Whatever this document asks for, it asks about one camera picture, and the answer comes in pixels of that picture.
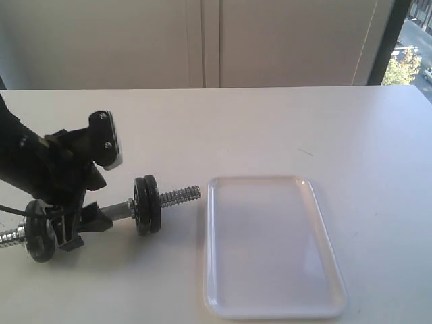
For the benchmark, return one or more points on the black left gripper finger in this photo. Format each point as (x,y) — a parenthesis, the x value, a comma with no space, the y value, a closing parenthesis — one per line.
(64,222)
(92,219)

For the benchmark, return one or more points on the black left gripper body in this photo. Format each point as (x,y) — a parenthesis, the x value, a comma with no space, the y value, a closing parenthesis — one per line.
(69,170)

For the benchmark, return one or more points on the chrome threaded dumbbell bar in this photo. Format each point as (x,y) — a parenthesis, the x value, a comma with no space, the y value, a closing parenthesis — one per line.
(116,212)

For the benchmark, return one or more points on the black weight plate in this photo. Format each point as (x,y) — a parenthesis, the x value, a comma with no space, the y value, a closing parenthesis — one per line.
(154,203)
(40,237)
(141,206)

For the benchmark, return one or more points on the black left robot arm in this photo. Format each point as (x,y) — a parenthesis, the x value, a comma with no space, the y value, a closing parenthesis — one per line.
(20,165)

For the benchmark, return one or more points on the beige cabinet doors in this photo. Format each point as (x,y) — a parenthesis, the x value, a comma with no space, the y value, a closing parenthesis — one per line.
(52,45)

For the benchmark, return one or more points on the white plastic tray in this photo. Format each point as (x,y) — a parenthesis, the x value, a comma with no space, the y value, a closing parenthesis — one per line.
(267,251)

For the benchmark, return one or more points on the black window frame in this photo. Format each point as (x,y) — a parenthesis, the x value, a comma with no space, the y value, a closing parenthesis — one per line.
(391,32)

